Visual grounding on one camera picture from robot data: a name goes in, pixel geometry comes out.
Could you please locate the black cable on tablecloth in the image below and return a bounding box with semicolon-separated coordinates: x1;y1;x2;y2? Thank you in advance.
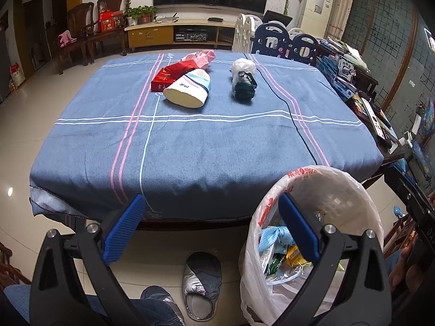
243;53;320;167

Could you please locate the person right hand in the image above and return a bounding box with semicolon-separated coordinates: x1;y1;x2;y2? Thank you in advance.
386;236;428;294

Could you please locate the dark wooden side table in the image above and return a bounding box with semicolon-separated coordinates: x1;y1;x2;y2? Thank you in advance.
316;39;411;189

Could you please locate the white standing air conditioner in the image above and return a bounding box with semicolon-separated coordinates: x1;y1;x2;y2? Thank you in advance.
297;0;333;38

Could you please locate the white plastic bin liner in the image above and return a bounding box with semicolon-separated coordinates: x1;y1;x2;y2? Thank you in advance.
239;166;384;325

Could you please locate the dark blue cloth bundle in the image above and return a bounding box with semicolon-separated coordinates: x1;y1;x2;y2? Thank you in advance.
232;71;257;102

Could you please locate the blue striped tablecloth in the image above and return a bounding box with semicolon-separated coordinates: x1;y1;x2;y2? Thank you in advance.
29;52;383;221

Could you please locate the white blue paper cup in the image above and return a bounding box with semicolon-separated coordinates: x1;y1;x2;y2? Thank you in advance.
163;68;211;109

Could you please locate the red gift box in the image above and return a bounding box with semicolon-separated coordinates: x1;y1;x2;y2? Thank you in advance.
98;10;125;32

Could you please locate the dark green snack bag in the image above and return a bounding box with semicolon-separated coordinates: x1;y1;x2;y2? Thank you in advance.
267;253;285;276

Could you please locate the pink white plastic bag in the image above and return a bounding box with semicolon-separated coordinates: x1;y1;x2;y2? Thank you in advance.
181;49;215;70

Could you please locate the navy baby fence panel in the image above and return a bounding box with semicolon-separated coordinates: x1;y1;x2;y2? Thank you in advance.
251;22;318;66

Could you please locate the grey slipper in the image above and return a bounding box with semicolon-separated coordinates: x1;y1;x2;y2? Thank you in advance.
181;252;222;322

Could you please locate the red snack wrapper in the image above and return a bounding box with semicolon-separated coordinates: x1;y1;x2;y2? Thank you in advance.
164;60;198;80

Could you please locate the clear blue plastic bag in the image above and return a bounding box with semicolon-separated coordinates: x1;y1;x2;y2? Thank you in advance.
265;265;312;286

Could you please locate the red cigarette box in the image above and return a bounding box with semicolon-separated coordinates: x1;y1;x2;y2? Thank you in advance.
150;68;176;92

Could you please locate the white tissue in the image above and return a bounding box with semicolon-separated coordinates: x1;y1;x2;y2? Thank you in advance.
230;58;257;77

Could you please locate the blue jeans leg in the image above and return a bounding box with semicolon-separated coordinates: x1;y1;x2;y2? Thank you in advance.
3;283;186;326

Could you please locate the beige curtain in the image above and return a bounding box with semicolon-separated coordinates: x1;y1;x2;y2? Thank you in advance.
326;0;353;40

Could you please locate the white baby fence panel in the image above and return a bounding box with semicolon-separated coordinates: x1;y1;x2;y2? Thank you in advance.
232;13;262;53

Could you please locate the gold foil wrapper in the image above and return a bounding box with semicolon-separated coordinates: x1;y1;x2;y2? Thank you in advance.
285;245;310;267

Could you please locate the dark wooden armchair right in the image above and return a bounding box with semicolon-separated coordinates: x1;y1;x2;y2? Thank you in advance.
87;0;127;63

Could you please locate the pink cloth on chair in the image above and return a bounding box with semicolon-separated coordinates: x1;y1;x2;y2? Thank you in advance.
58;30;77;48

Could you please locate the blue face mask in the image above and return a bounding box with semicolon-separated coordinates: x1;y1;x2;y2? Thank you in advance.
258;226;296;254

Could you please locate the black laptop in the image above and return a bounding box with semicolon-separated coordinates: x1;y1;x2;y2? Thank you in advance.
262;10;293;27

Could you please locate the green potted plant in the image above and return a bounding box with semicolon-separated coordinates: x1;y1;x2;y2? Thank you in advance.
125;5;157;25

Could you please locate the dark wooden armchair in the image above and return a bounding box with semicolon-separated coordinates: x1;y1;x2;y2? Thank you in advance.
56;2;94;75
87;0;127;63

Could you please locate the dark wooden armchair left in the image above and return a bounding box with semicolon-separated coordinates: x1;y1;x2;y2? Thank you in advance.
56;2;94;75

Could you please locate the yellow wooden tv cabinet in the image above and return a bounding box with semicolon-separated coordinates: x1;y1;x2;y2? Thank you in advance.
125;19;235;52

